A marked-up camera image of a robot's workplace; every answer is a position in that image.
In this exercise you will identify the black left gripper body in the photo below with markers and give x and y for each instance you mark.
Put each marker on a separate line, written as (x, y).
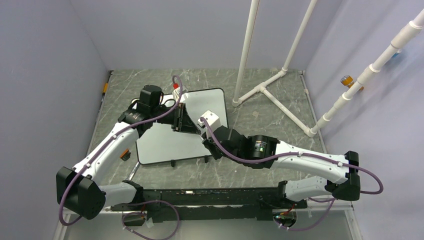
(177, 126)

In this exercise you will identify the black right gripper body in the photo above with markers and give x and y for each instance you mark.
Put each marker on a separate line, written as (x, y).
(215, 152)

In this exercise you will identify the white whiteboard black frame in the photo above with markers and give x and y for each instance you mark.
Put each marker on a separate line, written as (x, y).
(160, 144)

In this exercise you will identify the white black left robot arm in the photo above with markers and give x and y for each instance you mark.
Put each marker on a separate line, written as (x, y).
(77, 188)

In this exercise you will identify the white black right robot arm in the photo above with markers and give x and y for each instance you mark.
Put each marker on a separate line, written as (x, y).
(332, 174)

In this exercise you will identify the orange black clamp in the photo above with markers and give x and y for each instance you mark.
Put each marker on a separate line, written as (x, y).
(125, 155)

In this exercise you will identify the silver open-end wrench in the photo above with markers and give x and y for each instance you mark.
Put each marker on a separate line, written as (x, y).
(133, 171)

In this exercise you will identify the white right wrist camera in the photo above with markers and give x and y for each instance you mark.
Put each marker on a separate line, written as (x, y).
(211, 118)

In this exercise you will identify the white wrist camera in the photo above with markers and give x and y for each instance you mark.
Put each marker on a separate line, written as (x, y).
(211, 118)
(177, 90)

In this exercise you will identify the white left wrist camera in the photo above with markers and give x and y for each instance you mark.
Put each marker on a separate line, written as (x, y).
(177, 90)

